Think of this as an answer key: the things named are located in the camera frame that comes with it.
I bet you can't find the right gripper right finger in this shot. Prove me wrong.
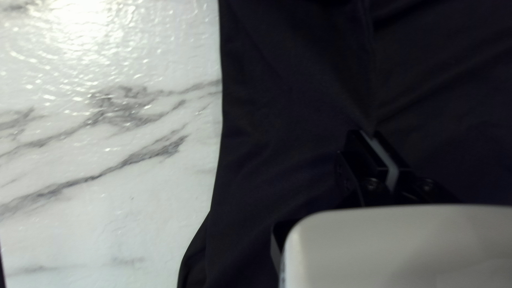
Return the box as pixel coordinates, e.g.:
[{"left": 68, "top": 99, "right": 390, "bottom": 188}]
[{"left": 373, "top": 131, "right": 460, "bottom": 206}]

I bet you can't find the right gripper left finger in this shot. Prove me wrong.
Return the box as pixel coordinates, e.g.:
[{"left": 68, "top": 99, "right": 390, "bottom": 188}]
[{"left": 335, "top": 129, "right": 399, "bottom": 209}]

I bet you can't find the black t-shirt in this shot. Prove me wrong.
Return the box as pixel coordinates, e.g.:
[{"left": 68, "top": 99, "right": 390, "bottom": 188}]
[{"left": 177, "top": 0, "right": 512, "bottom": 288}]

